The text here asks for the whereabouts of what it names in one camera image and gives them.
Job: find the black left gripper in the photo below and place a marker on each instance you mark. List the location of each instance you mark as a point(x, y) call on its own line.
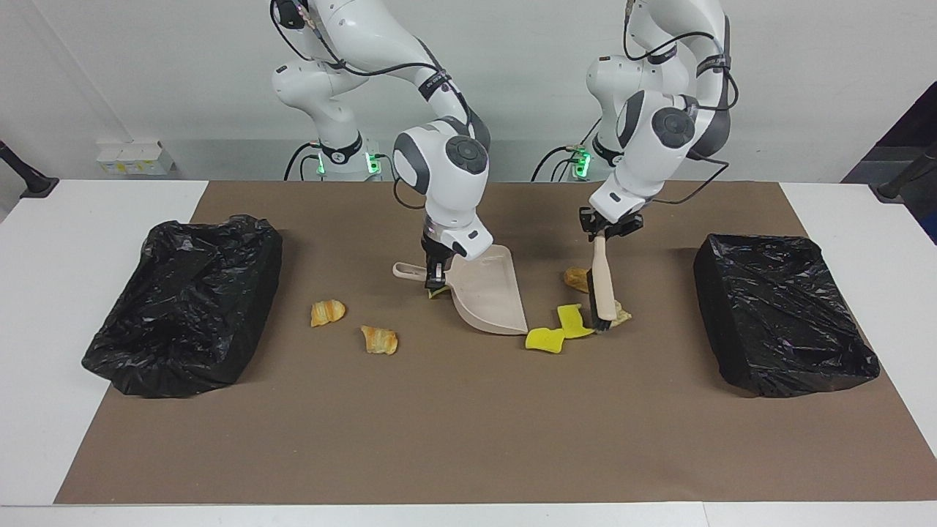
point(615, 218)

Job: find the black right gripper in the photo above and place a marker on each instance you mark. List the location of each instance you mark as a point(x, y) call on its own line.
point(433, 247)

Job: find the small green yellow sponge piece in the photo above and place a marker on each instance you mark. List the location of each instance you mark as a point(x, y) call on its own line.
point(439, 294)

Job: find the beige plastic dustpan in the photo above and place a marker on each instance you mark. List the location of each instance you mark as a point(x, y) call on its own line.
point(490, 300)

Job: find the brown bread roll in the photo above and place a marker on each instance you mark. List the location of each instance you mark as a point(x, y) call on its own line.
point(576, 279)

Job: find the small croissant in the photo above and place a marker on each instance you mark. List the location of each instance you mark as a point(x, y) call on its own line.
point(327, 312)
point(379, 340)

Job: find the pale beige bread chunk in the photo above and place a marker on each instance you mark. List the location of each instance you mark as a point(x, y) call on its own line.
point(623, 316)

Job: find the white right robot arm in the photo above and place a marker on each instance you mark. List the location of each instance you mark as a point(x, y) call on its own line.
point(439, 161)

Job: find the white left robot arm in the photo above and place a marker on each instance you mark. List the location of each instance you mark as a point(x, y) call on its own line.
point(659, 146)

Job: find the bin with black trash bag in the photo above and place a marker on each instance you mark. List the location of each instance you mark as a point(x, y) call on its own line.
point(183, 307)
point(783, 315)

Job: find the brown table mat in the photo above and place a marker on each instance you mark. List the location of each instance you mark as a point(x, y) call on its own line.
point(439, 439)

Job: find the dark blue panel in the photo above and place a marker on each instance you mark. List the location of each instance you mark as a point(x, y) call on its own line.
point(915, 139)

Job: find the white power strip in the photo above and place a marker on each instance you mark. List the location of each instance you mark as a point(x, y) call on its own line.
point(132, 157)

